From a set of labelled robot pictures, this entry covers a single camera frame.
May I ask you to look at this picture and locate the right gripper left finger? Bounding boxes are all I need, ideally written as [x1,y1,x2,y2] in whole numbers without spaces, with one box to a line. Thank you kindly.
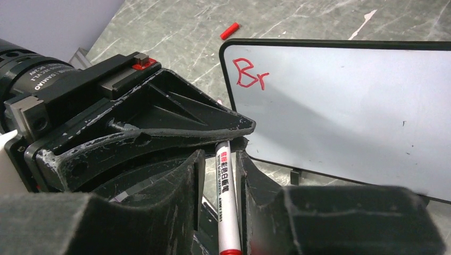
[1,150,205,254]

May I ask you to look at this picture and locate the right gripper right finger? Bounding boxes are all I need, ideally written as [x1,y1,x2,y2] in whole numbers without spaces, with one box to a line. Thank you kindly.
[236,151,446,254]

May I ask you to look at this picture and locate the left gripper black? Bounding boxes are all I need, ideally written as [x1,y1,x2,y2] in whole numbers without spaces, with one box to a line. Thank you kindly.
[3,52,256,192]

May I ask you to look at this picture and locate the red whiteboard marker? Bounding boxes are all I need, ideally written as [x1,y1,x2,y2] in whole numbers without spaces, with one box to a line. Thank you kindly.
[215,141,243,254]

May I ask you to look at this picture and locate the red marker cap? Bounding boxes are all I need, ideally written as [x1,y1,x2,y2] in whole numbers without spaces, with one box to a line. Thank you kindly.
[220,22,240,40]

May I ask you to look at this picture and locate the whiteboard with black frame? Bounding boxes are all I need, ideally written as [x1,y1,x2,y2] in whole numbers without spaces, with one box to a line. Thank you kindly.
[219,39,450,202]

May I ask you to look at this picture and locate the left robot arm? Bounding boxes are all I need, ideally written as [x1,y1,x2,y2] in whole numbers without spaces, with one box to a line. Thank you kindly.
[1,40,256,194]

